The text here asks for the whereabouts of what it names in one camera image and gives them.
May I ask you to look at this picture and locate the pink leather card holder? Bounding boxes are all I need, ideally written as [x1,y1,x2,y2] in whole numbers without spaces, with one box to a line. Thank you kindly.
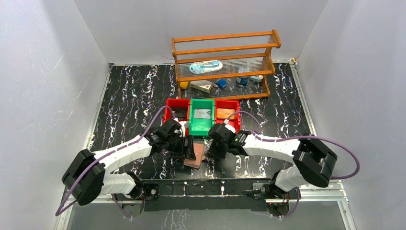
[183,142,206,169]

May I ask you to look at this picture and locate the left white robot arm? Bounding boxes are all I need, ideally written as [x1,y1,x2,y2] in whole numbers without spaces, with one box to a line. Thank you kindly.
[62,118,189,206]

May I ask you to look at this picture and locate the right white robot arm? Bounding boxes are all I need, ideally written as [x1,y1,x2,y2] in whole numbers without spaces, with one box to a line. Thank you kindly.
[208,124,338,198]

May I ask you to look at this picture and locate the dark credit card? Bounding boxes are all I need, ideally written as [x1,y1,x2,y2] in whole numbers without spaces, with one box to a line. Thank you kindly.
[172,107,188,120]

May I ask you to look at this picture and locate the orange credit card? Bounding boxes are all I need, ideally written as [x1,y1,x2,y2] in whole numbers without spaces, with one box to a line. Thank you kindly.
[216,108,235,119]

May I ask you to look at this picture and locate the grey credit card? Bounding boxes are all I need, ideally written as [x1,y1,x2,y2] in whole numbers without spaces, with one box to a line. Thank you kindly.
[193,108,212,119]

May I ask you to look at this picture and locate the red bin with dark card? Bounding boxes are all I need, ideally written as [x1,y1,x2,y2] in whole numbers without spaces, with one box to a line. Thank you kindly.
[166,98,190,136]

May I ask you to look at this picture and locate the red bin with orange card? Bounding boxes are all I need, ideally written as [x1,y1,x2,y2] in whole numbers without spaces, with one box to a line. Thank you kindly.
[214,100,241,133]

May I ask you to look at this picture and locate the green plastic bin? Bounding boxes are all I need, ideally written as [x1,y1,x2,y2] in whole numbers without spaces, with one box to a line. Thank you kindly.
[189,99,215,137]

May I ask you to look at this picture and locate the yellow small object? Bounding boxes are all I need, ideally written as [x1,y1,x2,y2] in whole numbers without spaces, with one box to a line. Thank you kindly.
[179,81,189,90]

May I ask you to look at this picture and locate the blue small object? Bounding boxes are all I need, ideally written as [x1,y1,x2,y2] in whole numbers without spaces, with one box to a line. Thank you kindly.
[216,79,226,89]

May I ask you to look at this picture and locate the blue cup on shelf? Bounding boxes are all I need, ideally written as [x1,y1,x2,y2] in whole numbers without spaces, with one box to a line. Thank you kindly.
[236,76,250,86]

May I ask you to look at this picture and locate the teal white tube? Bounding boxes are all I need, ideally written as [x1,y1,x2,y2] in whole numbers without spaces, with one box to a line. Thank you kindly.
[250,75,264,82]

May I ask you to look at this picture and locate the blue white oval package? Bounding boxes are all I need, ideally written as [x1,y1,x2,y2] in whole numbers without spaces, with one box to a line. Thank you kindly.
[189,60,223,74]

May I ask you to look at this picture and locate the wooden shelf rack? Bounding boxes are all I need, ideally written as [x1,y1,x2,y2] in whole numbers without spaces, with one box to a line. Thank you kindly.
[171,29,282,100]

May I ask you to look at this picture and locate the black base frame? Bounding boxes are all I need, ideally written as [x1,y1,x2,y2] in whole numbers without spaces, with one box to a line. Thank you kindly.
[113,178,302,218]

